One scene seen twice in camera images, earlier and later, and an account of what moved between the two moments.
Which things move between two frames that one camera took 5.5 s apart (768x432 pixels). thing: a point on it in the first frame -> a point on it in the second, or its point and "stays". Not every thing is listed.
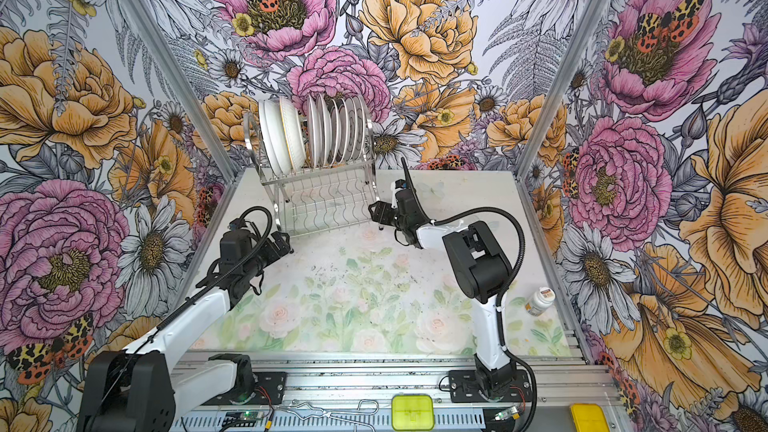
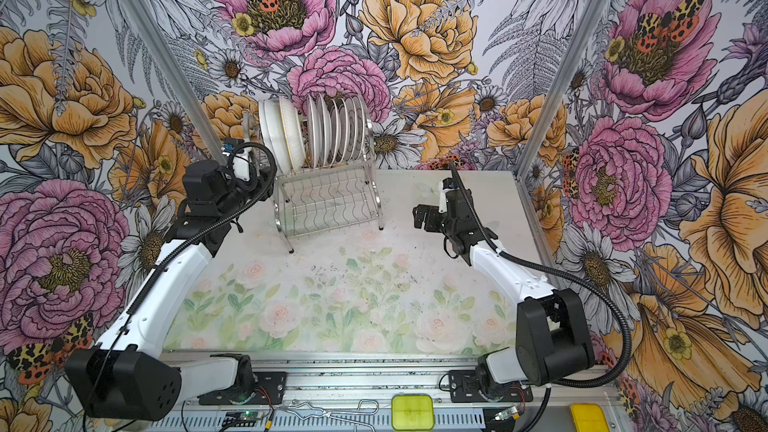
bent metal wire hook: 307,411 stays
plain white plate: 275,135 stays
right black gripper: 382,212 -> 433,213
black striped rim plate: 273,131 stays
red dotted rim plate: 324,122 stays
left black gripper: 283,247 -> 258,190
